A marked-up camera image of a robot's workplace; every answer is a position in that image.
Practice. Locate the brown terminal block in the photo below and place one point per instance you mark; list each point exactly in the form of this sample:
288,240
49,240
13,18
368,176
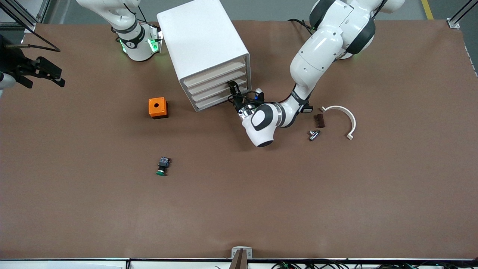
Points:
319,121

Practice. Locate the silver metal key switch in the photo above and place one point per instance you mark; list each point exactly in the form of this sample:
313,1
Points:
313,136

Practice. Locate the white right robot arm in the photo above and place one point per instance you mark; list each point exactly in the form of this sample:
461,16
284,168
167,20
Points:
134,41

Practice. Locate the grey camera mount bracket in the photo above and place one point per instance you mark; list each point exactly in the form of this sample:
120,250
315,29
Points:
241,257

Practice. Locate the orange button box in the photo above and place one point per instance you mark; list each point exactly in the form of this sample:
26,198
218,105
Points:
161,110

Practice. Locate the aluminium frame post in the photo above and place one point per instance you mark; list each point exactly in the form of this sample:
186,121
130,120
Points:
26,22
454,23

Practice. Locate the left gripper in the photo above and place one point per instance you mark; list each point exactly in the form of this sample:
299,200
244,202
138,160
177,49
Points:
238,103

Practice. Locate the black white push button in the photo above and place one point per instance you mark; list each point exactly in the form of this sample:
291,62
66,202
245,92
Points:
308,110

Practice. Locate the green push button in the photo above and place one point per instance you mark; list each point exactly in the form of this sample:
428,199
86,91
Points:
163,163

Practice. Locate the white curved plastic arc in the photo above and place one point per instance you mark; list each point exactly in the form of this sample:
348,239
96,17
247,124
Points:
353,122

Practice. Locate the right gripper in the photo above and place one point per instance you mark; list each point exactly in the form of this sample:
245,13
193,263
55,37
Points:
14,62

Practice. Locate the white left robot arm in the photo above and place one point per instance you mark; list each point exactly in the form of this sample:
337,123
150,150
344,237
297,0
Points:
317,48

